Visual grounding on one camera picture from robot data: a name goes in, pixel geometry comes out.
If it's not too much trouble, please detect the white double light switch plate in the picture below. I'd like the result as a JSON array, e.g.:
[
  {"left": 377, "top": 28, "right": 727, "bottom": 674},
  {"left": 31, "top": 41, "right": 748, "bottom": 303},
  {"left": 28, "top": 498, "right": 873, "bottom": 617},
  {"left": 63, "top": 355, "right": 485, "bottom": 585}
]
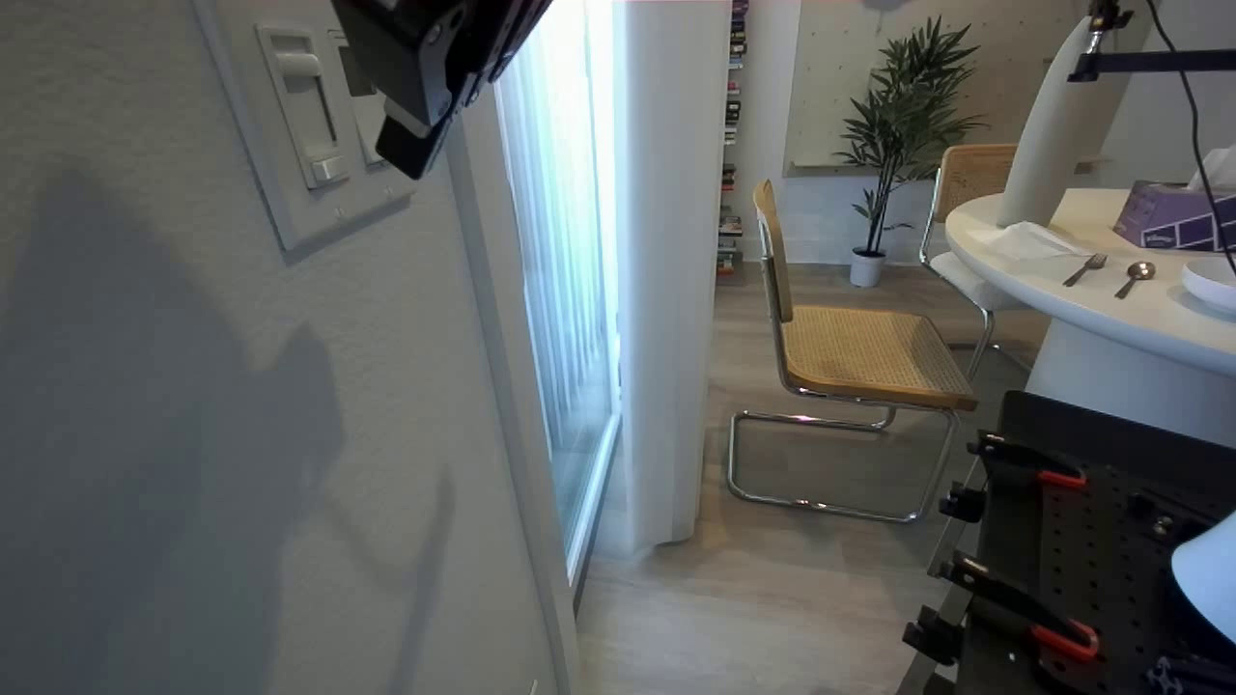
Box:
[{"left": 189, "top": 0, "right": 418, "bottom": 263}]

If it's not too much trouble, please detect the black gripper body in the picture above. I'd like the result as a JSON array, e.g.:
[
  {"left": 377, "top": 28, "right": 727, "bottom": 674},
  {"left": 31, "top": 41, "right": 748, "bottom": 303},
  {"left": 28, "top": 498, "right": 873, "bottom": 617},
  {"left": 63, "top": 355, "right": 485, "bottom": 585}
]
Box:
[{"left": 329, "top": 0, "right": 556, "bottom": 106}]

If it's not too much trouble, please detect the black orange bar clamp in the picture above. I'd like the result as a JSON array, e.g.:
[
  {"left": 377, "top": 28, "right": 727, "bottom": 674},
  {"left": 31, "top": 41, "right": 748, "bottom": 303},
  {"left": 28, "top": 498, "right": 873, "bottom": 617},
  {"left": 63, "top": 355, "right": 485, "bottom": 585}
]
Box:
[
  {"left": 900, "top": 553, "right": 1103, "bottom": 673},
  {"left": 938, "top": 429, "right": 1088, "bottom": 525}
]

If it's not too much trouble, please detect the black camera cable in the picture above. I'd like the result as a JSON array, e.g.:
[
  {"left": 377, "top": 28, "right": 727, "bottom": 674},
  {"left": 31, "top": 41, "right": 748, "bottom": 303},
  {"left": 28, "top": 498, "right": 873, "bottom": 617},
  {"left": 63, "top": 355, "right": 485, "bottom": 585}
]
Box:
[{"left": 1138, "top": 0, "right": 1236, "bottom": 274}]

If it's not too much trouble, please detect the white curved stand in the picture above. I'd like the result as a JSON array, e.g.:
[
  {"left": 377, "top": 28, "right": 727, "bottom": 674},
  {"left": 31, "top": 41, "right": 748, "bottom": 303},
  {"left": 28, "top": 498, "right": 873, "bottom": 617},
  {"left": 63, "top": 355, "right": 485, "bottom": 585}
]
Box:
[{"left": 996, "top": 12, "right": 1129, "bottom": 231}]

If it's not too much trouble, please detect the purple tissue box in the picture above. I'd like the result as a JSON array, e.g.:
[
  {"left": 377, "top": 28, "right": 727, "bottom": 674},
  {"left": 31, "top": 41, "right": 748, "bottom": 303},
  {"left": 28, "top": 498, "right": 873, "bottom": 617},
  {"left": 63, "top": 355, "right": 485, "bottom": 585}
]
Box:
[{"left": 1113, "top": 141, "right": 1236, "bottom": 256}]

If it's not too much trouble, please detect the white round table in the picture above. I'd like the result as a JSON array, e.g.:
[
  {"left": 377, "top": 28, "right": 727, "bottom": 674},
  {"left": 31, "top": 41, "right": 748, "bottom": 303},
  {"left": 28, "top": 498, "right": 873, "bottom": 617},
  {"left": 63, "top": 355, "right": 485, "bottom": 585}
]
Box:
[{"left": 941, "top": 184, "right": 1236, "bottom": 447}]

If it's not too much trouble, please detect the wicker back chrome chair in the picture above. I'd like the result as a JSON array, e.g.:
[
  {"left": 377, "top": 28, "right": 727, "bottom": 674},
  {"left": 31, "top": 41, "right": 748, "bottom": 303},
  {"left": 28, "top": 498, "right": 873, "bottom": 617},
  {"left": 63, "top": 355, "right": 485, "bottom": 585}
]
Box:
[{"left": 920, "top": 137, "right": 1036, "bottom": 373}]

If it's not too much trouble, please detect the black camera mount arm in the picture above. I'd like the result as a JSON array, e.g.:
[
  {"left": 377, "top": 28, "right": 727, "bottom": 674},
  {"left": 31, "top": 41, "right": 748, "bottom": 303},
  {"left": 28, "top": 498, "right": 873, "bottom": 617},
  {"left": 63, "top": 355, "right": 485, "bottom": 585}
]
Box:
[{"left": 1064, "top": 0, "right": 1236, "bottom": 83}]

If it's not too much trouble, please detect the wicker seat chrome chair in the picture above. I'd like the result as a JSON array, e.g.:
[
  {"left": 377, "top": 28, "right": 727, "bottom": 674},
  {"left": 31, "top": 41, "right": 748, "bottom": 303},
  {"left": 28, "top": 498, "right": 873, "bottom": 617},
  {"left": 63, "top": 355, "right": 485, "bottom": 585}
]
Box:
[{"left": 722, "top": 175, "right": 983, "bottom": 529}]

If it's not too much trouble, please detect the white glass sliding door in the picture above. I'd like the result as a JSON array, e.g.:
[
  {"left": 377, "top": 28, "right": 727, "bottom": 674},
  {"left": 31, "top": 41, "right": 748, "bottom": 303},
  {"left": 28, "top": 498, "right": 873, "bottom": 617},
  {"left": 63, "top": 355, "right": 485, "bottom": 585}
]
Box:
[{"left": 449, "top": 0, "right": 638, "bottom": 608}]

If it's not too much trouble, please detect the bookshelf with books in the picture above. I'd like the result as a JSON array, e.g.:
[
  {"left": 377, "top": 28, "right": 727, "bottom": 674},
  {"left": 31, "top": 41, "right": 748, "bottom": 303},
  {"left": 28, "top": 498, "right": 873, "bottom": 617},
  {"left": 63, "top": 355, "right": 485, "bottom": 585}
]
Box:
[{"left": 722, "top": 0, "right": 752, "bottom": 280}]

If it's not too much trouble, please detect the white paper napkin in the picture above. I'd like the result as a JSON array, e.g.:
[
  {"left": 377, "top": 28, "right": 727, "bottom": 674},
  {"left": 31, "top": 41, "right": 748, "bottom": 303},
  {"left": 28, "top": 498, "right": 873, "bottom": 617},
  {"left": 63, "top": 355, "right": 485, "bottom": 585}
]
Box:
[{"left": 996, "top": 217, "right": 1093, "bottom": 270}]

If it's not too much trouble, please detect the potted green plant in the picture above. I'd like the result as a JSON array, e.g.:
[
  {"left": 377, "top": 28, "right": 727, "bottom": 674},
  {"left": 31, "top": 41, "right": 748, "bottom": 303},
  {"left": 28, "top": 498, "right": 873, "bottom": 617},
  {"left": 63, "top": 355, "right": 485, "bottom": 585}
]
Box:
[{"left": 839, "top": 12, "right": 981, "bottom": 288}]

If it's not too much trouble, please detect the silver spoon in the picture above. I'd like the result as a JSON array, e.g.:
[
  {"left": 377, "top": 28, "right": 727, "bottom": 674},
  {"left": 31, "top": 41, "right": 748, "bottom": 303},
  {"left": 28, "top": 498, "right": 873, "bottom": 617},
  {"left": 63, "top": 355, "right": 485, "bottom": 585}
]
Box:
[{"left": 1113, "top": 257, "right": 1158, "bottom": 299}]

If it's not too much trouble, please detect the silver fork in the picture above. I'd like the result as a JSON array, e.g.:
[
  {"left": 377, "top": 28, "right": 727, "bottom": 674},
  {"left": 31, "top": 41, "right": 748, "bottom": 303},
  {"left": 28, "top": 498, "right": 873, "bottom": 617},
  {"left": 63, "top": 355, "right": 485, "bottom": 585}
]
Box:
[{"left": 1059, "top": 247, "right": 1113, "bottom": 288}]

